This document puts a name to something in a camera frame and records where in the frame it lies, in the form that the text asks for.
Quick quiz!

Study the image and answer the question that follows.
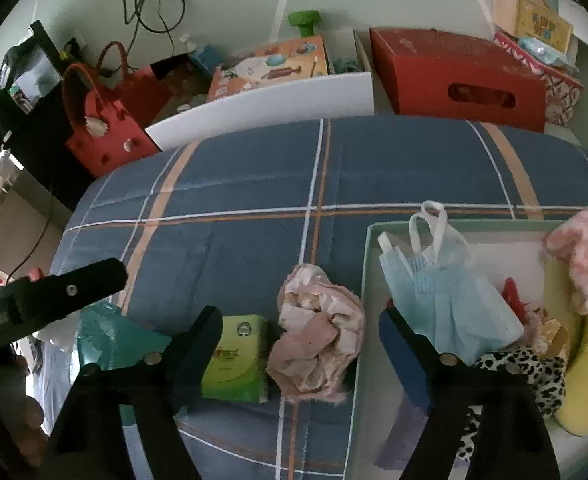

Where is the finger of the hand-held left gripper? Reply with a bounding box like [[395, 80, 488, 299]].
[[16, 257, 128, 321]]

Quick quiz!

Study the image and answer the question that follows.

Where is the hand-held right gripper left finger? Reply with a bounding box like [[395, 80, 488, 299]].
[[36, 305, 225, 480]]

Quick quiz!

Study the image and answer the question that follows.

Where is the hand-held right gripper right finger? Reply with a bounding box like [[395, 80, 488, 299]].
[[378, 306, 562, 480]]

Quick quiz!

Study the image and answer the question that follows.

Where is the blue face mask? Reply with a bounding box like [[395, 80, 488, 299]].
[[378, 201, 526, 367]]

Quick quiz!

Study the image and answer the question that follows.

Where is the purple cloth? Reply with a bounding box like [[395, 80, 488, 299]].
[[374, 390, 432, 471]]

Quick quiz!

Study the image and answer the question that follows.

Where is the pink cloth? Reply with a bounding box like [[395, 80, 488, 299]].
[[265, 263, 367, 405]]

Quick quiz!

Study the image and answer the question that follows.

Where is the leopard print scrunchie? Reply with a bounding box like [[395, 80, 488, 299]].
[[456, 347, 568, 466]]

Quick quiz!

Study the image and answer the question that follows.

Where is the red starfish toy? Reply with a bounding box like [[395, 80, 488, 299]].
[[501, 276, 542, 323]]

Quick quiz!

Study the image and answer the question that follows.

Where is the mint shallow cardboard box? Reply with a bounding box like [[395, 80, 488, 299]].
[[354, 217, 588, 480]]

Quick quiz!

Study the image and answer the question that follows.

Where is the person's left hand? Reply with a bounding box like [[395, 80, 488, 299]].
[[0, 355, 47, 468]]

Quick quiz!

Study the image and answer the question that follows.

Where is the green tissue pack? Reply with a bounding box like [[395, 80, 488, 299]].
[[201, 315, 271, 403]]

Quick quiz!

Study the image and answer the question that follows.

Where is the teal wipes pack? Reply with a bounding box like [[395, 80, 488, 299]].
[[76, 304, 175, 376]]

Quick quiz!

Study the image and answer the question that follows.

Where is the light wooden cabinet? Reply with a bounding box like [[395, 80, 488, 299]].
[[0, 160, 69, 286]]

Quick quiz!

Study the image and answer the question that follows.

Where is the black cabinet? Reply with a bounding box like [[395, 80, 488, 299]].
[[4, 95, 99, 211]]

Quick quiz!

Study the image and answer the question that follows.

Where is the red felt tote bag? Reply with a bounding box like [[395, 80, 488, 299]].
[[62, 62, 162, 180]]

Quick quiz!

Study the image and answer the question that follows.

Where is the blue plaid blanket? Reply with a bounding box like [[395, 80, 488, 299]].
[[41, 115, 588, 480]]

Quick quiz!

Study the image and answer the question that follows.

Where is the dark red tote bag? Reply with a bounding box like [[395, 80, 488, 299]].
[[97, 41, 192, 128]]

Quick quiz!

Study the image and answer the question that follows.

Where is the black glossy appliance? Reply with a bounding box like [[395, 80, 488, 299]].
[[0, 20, 64, 153]]

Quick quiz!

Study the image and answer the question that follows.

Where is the white board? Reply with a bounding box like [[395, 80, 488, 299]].
[[144, 72, 375, 152]]

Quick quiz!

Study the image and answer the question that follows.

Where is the small teal box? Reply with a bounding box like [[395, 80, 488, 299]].
[[189, 45, 222, 68]]

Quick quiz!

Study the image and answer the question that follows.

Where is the red cardboard box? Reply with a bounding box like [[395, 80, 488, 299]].
[[369, 27, 547, 133]]

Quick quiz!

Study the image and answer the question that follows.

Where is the orange puzzle box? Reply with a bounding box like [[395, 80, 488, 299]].
[[206, 35, 332, 103]]

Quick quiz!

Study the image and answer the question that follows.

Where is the red white patterned box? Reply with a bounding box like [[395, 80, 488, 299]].
[[494, 30, 585, 127]]

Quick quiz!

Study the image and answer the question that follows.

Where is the light blue wipes pack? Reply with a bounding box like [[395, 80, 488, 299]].
[[518, 36, 572, 68]]

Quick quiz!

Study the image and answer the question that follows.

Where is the green dumbbell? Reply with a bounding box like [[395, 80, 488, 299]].
[[288, 10, 327, 39]]

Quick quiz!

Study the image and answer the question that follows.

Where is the yellow toy case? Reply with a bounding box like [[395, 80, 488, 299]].
[[490, 0, 574, 56]]

